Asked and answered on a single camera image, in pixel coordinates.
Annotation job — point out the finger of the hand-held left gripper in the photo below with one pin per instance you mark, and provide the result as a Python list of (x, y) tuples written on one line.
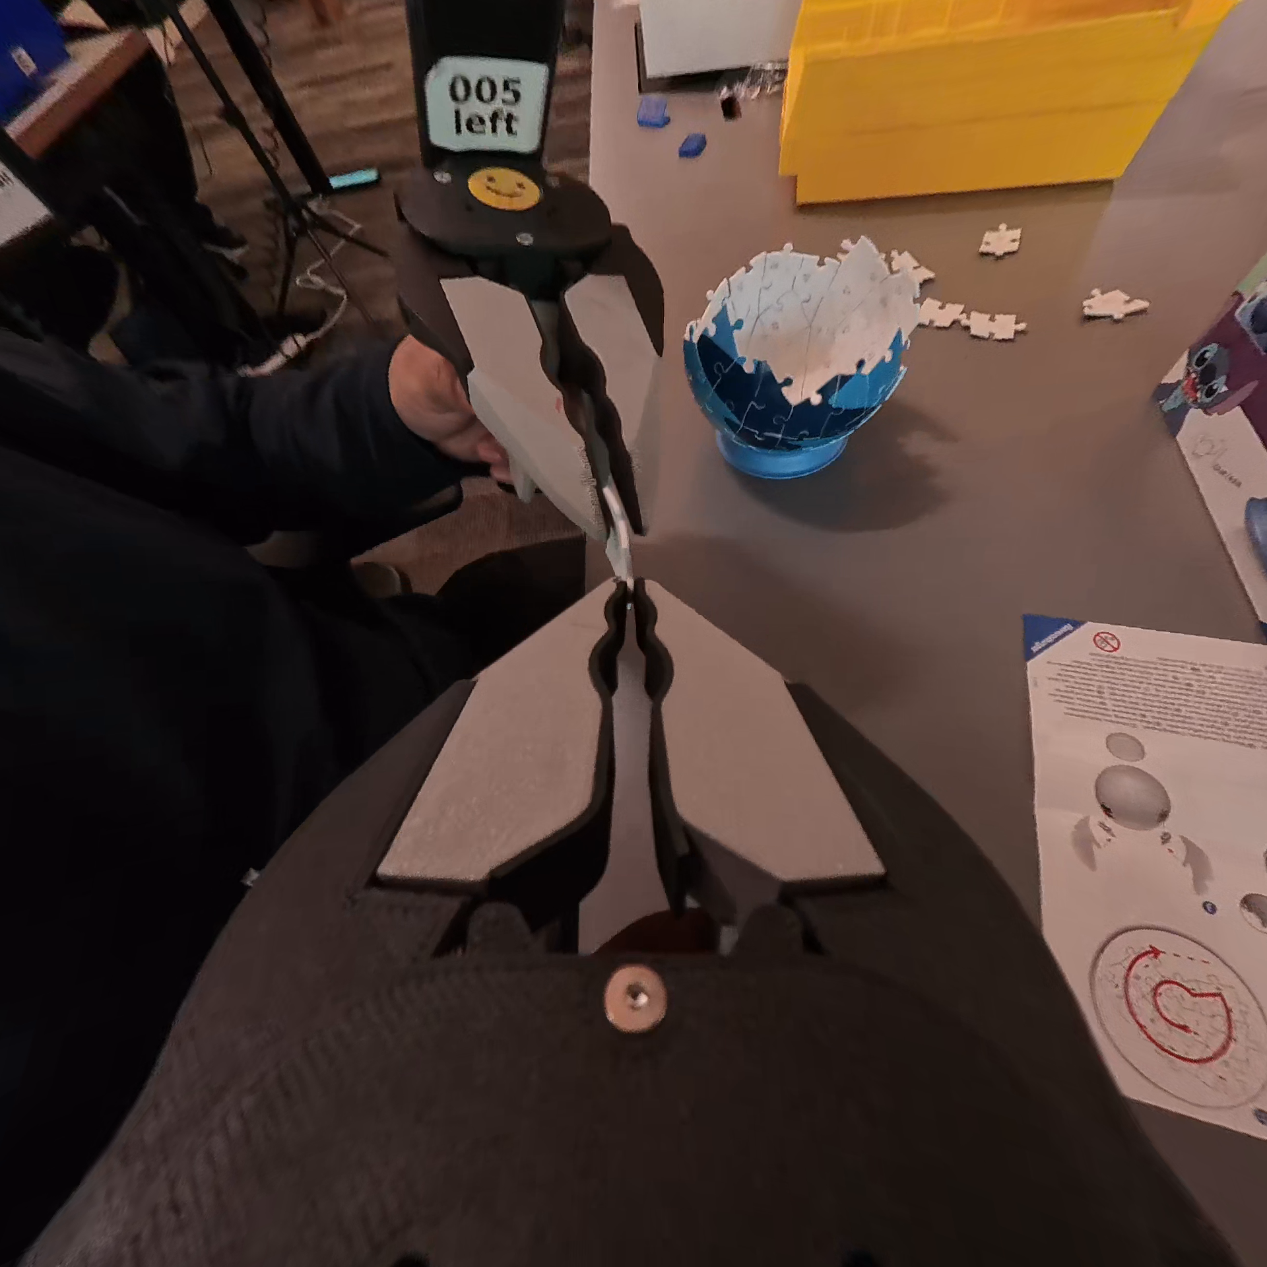
[(504, 396), (615, 356)]

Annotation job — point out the blue white puzzle ball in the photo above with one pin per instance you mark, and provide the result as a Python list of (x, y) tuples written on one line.
[(802, 337)]

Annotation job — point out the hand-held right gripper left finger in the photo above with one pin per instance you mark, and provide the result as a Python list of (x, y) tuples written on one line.
[(495, 773)]

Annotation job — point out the wooden side desk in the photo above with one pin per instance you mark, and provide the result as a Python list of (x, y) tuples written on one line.
[(94, 70)]

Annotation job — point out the white puzzle piece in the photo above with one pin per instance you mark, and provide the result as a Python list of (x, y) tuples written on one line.
[(619, 540), (916, 267), (995, 326), (943, 313), (1001, 240), (1115, 304)]

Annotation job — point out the blue round ball stand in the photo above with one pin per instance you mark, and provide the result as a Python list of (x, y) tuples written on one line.
[(782, 457)]

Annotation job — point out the cartoon printed puzzle box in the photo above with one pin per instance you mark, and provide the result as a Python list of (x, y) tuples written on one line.
[(1213, 396)]

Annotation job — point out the white box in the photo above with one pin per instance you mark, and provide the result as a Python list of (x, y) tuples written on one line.
[(713, 35)]

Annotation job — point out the black tripod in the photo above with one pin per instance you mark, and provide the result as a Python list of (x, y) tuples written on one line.
[(269, 98)]

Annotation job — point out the person's left hand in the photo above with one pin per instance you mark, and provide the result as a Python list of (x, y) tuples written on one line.
[(437, 406)]

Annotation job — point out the yellow plastic storage bin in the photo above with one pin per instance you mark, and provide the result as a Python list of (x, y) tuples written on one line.
[(951, 109)]

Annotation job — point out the small teal object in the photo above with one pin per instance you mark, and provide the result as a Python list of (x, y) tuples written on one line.
[(355, 180)]

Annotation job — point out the person's left forearm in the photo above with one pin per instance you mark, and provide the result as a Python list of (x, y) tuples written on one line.
[(248, 426)]

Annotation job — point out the white instruction sheet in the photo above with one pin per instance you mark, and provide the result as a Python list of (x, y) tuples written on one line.
[(1149, 712)]

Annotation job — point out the blue box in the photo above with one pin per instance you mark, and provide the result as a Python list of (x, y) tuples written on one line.
[(29, 50)]

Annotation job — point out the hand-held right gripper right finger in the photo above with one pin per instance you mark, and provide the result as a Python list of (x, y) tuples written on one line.
[(762, 782)]

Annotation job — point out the small blue block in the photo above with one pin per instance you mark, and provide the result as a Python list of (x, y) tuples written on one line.
[(693, 145), (654, 110)]

